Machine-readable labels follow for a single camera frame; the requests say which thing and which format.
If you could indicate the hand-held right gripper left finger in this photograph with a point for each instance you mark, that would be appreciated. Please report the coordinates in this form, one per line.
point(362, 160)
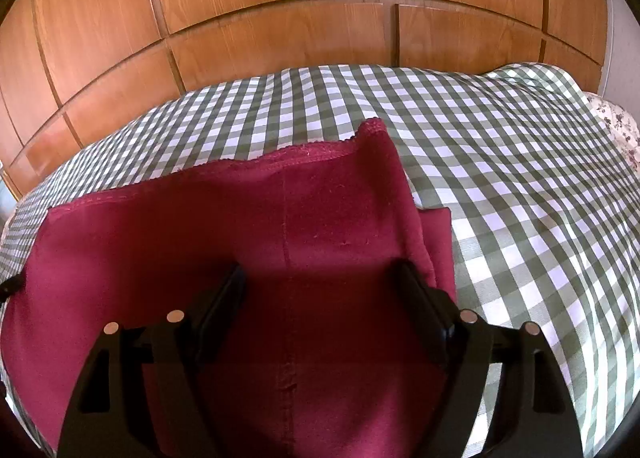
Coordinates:
point(224, 308)

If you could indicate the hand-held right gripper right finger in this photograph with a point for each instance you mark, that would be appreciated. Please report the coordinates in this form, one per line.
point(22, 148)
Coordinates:
point(420, 308)

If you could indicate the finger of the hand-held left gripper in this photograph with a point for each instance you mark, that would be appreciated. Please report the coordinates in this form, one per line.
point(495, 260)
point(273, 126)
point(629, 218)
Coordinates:
point(9, 289)

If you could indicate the maroon long-sleeved shirt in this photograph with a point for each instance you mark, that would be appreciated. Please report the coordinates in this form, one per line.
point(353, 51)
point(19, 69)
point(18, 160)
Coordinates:
point(300, 218)

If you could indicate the green white checked bed sheet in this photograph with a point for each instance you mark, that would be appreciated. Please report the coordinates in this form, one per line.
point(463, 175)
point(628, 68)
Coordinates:
point(525, 213)

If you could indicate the floral pillow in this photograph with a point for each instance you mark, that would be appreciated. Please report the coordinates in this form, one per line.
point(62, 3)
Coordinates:
point(617, 127)

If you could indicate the wooden wardrobe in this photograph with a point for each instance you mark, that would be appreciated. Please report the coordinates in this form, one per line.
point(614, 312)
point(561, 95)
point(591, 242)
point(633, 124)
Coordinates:
point(250, 37)

